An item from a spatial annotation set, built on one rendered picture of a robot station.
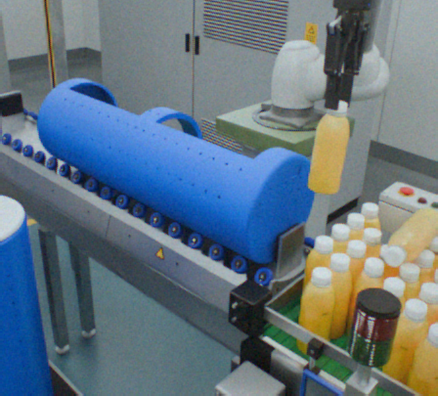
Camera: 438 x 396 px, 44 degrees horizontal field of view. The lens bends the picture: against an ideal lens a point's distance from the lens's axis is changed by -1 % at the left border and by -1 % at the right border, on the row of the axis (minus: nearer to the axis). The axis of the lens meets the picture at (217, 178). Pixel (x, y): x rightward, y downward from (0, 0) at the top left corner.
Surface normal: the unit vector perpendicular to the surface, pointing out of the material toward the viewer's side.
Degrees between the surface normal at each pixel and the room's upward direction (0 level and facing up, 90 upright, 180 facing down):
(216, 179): 54
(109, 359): 0
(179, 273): 70
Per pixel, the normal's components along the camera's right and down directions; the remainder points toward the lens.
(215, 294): -0.62, 0.00
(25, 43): 0.71, 0.33
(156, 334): 0.03, -0.90
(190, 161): -0.48, -0.36
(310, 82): 0.00, 0.41
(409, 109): -0.70, 0.30
